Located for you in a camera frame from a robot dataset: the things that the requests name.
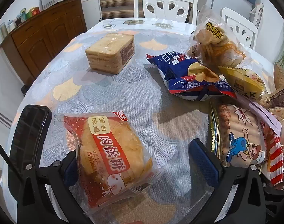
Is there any blue snack bag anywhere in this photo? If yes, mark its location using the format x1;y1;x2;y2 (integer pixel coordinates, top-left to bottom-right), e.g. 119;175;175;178
146;53;238;102

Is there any black smartphone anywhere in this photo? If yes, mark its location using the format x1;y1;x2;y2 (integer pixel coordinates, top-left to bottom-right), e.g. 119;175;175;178
7;105;53;215

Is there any red pastry packet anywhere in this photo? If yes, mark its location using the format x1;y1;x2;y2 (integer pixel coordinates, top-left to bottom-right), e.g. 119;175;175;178
54;111;164;217

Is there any pale cracker packet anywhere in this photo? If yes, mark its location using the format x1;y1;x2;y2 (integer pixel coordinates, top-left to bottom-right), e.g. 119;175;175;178
268;106;284;122

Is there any brown patterned snack packet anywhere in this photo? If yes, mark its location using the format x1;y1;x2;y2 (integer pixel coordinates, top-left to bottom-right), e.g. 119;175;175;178
268;87;284;109

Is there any brown wooden cabinet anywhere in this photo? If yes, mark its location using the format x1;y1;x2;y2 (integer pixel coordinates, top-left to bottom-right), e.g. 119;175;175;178
0;0;88;86

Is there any white paper slip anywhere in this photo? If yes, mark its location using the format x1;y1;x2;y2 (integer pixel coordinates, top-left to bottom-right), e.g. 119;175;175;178
239;93;283;136

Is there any leaf print tablecloth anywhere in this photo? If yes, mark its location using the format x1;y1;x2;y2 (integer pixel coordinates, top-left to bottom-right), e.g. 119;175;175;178
2;29;226;224

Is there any white plastic chair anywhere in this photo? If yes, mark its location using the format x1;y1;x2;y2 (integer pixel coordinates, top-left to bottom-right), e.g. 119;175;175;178
220;7;259;50
134;0;195;25

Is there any striped curtain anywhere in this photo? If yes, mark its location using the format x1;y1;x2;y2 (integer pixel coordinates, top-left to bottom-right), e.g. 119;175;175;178
97;0;195;20

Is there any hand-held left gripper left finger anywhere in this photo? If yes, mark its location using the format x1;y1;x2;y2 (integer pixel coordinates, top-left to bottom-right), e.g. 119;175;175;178
17;152;87;224

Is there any cartoon print biscuit packet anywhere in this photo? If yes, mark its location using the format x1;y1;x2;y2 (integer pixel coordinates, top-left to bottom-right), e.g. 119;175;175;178
209;103;269;169

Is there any black cable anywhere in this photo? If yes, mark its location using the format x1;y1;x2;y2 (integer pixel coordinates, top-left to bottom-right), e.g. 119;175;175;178
0;135;24;183

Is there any red striped snack packet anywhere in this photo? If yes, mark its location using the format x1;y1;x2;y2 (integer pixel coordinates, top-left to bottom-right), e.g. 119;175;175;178
260;119;284;190

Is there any wooden ribbed basket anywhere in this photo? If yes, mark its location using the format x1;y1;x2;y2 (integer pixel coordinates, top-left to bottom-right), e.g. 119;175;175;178
273;61;284;92

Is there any printed paper roll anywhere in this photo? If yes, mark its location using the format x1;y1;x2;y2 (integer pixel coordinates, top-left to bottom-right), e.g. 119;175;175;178
253;3;265;29

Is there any clear-wrapped cracker block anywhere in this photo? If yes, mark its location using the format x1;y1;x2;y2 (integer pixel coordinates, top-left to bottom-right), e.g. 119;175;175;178
85;33;135;75

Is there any yellow snack packet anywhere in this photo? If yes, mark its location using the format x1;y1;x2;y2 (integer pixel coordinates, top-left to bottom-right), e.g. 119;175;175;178
218;66;267;101

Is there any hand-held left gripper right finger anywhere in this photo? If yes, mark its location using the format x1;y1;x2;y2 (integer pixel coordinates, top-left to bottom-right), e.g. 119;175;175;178
190;138;267;224

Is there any clear bag of rice crackers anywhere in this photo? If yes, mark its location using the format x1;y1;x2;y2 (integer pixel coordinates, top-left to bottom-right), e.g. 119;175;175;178
186;4;248;72

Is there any metal canister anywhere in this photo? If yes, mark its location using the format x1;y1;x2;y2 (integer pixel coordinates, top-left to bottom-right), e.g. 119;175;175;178
0;22;8;38

